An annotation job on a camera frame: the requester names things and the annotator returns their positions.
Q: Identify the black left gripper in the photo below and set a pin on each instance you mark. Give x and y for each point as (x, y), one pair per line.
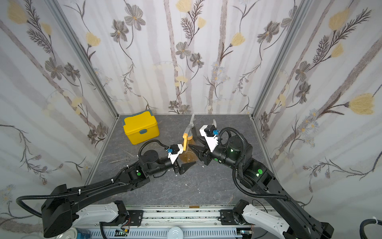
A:
(183, 168)

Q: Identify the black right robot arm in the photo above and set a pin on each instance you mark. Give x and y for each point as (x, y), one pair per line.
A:
(254, 179)

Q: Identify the amber spray nozzle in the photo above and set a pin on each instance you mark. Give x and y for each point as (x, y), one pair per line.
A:
(188, 133)

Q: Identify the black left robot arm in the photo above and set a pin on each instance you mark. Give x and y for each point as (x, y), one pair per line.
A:
(63, 205)

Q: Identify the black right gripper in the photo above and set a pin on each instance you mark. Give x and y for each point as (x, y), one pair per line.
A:
(208, 154)

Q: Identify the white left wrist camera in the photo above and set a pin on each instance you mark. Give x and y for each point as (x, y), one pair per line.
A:
(174, 151)

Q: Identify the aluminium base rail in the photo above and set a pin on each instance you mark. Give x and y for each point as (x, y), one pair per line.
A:
(187, 222)

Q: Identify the amber spray bottle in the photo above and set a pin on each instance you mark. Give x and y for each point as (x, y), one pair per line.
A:
(188, 155)

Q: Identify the yellow plastic storage box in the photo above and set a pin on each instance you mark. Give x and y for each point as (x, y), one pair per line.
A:
(141, 127)

